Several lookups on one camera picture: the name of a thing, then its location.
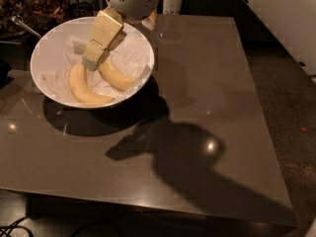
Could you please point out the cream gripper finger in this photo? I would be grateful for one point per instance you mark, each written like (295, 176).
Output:
(150, 22)
(106, 34)

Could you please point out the yellow banana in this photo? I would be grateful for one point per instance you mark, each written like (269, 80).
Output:
(80, 90)
(115, 77)

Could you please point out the white bowl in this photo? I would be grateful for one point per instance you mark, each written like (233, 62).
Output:
(50, 47)

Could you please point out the white paper napkin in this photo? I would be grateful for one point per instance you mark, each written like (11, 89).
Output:
(133, 57)

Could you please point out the glass jar with snacks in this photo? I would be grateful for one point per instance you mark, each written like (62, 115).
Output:
(58, 10)

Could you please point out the dark glass jar left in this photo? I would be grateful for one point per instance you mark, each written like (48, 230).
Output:
(22, 10)

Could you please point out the metal spoon handle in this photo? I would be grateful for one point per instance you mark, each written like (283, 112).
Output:
(20, 23)

